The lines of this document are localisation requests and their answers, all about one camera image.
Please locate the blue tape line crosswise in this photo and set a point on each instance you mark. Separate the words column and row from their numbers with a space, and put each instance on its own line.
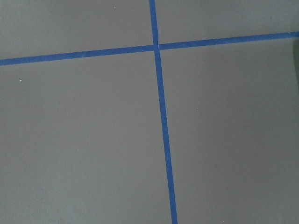
column 146, row 48

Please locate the blue tape line lengthwise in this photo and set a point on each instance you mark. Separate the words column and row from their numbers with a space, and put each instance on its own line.
column 163, row 113

